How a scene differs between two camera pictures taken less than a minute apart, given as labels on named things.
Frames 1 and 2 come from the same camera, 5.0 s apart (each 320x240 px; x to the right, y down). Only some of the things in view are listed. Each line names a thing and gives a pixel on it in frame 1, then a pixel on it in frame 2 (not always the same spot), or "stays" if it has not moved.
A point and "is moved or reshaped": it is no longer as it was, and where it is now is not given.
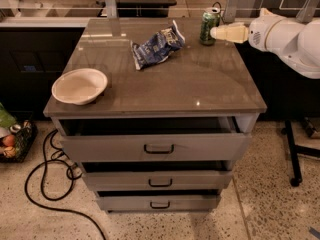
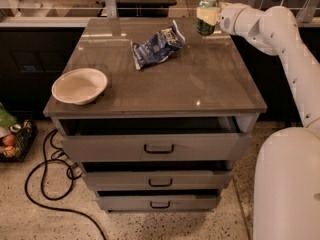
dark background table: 143,0 stays
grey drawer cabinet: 154,118 stays
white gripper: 258,31 to 227,20
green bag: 7,120 stays
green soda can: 210,19 is moved or reshaped
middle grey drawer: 158,175 stays
